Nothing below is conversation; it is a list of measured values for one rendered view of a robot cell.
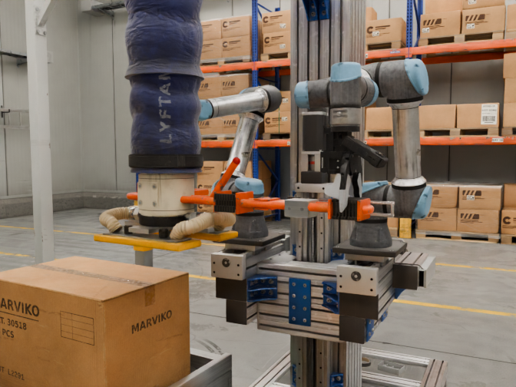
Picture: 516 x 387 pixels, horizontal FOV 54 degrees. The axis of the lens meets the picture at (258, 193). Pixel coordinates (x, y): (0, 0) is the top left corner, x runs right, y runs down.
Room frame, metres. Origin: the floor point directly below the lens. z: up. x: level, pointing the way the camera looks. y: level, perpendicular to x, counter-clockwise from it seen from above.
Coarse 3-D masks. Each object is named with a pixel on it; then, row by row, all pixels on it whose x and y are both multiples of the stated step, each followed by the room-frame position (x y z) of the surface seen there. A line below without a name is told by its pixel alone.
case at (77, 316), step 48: (0, 288) 1.70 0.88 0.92; (48, 288) 1.58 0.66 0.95; (96, 288) 1.58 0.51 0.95; (144, 288) 1.60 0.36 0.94; (0, 336) 1.71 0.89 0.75; (48, 336) 1.58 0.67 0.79; (96, 336) 1.47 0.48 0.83; (144, 336) 1.59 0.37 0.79; (0, 384) 1.72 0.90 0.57; (48, 384) 1.58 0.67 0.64; (96, 384) 1.47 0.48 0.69; (144, 384) 1.59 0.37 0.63
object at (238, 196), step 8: (216, 192) 1.43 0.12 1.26; (224, 192) 1.47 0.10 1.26; (232, 192) 1.50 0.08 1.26; (240, 192) 1.41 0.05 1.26; (248, 192) 1.43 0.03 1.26; (216, 200) 1.43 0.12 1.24; (224, 200) 1.41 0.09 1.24; (232, 200) 1.39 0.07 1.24; (216, 208) 1.42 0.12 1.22; (224, 208) 1.40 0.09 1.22; (232, 208) 1.39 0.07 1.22; (240, 208) 1.40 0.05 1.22; (248, 208) 1.43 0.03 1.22
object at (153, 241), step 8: (120, 232) 1.56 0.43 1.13; (128, 232) 1.52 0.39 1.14; (160, 232) 1.44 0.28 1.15; (96, 240) 1.53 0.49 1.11; (104, 240) 1.51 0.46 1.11; (112, 240) 1.50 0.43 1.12; (120, 240) 1.48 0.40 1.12; (128, 240) 1.46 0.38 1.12; (136, 240) 1.45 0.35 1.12; (144, 240) 1.43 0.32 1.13; (152, 240) 1.43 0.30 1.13; (160, 240) 1.42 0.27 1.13; (168, 240) 1.40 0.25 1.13; (176, 240) 1.40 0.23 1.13; (184, 240) 1.42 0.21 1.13; (192, 240) 1.43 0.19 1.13; (200, 240) 1.45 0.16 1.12; (152, 248) 1.42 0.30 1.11; (160, 248) 1.40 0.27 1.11; (168, 248) 1.38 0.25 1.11; (176, 248) 1.37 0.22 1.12; (184, 248) 1.38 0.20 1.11; (192, 248) 1.41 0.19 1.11
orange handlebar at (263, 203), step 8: (136, 192) 1.66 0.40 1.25; (200, 192) 1.77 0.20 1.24; (208, 192) 1.81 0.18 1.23; (184, 200) 1.50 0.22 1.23; (192, 200) 1.48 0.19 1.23; (200, 200) 1.47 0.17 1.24; (208, 200) 1.45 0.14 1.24; (240, 200) 1.40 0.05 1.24; (248, 200) 1.39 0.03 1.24; (256, 200) 1.37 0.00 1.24; (264, 200) 1.36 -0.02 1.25; (272, 200) 1.35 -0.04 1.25; (280, 200) 1.38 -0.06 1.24; (256, 208) 1.37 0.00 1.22; (264, 208) 1.37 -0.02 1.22; (272, 208) 1.35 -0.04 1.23; (280, 208) 1.33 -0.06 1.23; (312, 208) 1.28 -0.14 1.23; (320, 208) 1.27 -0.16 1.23; (368, 208) 1.22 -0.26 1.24
